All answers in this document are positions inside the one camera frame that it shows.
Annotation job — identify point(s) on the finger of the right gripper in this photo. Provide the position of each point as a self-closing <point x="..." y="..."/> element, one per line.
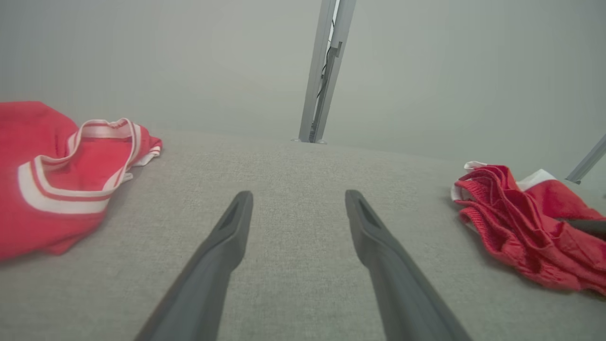
<point x="592" y="226"/>

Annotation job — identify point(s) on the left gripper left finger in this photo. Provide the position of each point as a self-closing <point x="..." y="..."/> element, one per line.
<point x="213" y="265"/>

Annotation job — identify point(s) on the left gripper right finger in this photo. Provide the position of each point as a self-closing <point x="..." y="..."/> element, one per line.
<point x="393" y="274"/>

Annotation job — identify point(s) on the red white sports shorts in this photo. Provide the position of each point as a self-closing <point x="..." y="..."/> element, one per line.
<point x="516" y="227"/>

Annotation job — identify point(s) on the red white basketball jersey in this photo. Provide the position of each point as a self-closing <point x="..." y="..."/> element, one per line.
<point x="47" y="222"/>

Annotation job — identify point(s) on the thin grey metal bar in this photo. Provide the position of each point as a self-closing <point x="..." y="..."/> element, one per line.
<point x="587" y="163"/>

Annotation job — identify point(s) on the grey metal partition post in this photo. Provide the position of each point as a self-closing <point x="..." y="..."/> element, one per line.
<point x="326" y="61"/>

